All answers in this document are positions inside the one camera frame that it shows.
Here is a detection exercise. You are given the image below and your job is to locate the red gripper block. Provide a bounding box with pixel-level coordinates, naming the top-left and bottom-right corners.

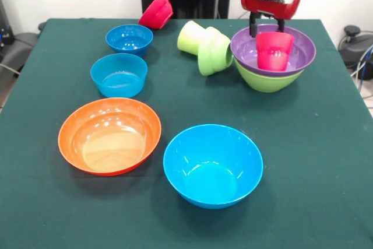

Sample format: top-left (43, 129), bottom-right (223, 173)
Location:
top-left (240, 0), bottom-right (302, 38)

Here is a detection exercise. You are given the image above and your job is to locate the red plastic cup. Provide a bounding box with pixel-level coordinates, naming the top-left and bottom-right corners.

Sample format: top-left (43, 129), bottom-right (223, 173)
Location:
top-left (255, 31), bottom-right (295, 72)

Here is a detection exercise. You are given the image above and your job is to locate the purple plastic bowl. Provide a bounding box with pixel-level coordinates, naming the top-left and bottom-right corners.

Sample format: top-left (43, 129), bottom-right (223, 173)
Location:
top-left (230, 23), bottom-right (317, 76)

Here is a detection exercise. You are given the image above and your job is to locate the small ribbed green bowl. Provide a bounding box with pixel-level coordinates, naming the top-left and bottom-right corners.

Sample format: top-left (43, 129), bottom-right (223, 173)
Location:
top-left (197, 26), bottom-right (234, 77)

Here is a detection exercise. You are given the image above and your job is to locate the green plastic cup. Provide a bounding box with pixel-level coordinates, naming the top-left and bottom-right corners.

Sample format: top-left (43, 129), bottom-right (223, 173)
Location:
top-left (177, 20), bottom-right (211, 57)

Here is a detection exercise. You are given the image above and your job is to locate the pink plastic bowl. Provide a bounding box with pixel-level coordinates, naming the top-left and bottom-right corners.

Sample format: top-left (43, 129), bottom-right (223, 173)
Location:
top-left (138, 0), bottom-right (174, 30)

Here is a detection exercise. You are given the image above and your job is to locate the large green bowl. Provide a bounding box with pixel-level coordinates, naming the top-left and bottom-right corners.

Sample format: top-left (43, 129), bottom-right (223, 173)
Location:
top-left (234, 58), bottom-right (305, 93)

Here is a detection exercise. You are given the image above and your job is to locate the dark blue bowl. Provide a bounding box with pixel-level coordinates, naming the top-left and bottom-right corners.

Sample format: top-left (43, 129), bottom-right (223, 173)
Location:
top-left (105, 24), bottom-right (154, 58)

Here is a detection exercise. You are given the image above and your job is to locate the ribbed light blue bowl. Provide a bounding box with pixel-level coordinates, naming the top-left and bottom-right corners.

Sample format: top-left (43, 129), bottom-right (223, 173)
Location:
top-left (90, 52), bottom-right (148, 99)

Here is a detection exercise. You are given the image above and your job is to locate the large light blue bowl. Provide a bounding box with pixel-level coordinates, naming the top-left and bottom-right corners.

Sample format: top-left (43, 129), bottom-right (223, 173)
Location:
top-left (163, 124), bottom-right (265, 210)

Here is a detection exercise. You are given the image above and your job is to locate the dark green table cloth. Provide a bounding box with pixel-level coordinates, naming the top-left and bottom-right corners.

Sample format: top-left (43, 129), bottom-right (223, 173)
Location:
top-left (0, 17), bottom-right (373, 249)

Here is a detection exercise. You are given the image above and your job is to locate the orange plastic bowl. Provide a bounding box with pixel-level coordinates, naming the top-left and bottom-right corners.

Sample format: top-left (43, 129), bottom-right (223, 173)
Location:
top-left (57, 97), bottom-right (163, 177)

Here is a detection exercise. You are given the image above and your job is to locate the black box device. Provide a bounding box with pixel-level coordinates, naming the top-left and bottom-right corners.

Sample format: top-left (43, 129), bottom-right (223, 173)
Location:
top-left (0, 0), bottom-right (15, 46)

